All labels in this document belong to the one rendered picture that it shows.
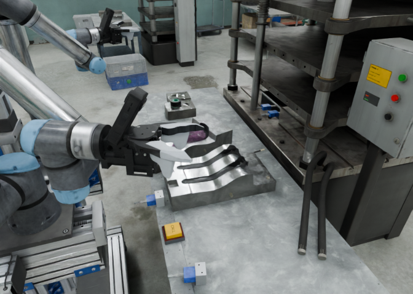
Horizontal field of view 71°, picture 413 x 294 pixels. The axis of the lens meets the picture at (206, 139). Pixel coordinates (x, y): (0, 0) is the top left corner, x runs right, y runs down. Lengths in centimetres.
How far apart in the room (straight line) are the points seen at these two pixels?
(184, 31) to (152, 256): 427
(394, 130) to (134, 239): 178
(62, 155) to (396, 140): 117
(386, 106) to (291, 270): 74
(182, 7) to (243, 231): 472
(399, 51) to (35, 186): 131
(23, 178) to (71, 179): 30
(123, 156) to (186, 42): 514
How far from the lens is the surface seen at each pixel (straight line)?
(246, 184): 135
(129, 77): 485
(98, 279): 193
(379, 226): 240
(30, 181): 97
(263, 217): 132
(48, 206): 105
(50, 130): 63
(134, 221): 244
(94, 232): 108
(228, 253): 119
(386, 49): 136
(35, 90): 78
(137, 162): 57
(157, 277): 210
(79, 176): 69
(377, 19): 158
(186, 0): 557
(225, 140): 170
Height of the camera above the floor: 174
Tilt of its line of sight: 31 degrees down
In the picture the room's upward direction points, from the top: straight up
